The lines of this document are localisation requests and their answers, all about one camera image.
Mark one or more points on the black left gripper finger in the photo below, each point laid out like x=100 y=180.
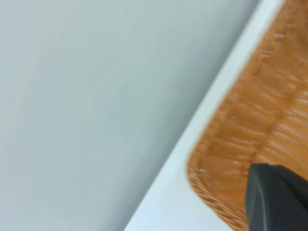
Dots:
x=276 y=202

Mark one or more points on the orange wicker basket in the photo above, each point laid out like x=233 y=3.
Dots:
x=252 y=108

